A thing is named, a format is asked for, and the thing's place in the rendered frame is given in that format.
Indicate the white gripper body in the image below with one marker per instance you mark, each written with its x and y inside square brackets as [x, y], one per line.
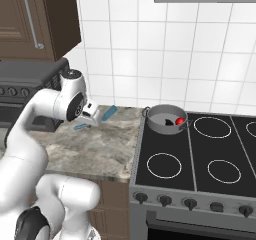
[96, 118]

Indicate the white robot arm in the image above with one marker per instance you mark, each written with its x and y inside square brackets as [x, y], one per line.
[26, 144]

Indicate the grey metal pot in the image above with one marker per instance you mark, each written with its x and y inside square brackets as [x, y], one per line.
[156, 123]

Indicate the dark purple eggplant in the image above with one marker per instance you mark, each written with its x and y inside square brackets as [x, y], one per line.
[169, 122]

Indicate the red tomato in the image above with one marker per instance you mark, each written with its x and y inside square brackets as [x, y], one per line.
[180, 121]

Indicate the dark grey toaster oven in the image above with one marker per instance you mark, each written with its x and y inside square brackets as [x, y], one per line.
[26, 77]

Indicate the black stove knob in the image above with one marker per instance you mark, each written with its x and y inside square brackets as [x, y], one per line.
[141, 197]
[246, 210]
[165, 200]
[190, 204]

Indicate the brown base cabinet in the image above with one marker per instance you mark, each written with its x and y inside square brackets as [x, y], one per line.
[113, 210]

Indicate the black hob stove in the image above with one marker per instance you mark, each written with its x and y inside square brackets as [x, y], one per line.
[186, 150]

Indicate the brown cupboard door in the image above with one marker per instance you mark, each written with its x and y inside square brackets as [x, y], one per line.
[13, 20]

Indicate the dark flat stove knob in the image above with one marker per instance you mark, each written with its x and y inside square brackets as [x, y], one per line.
[217, 207]

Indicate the dark brown wall cupboard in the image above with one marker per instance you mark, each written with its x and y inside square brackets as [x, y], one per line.
[63, 17]

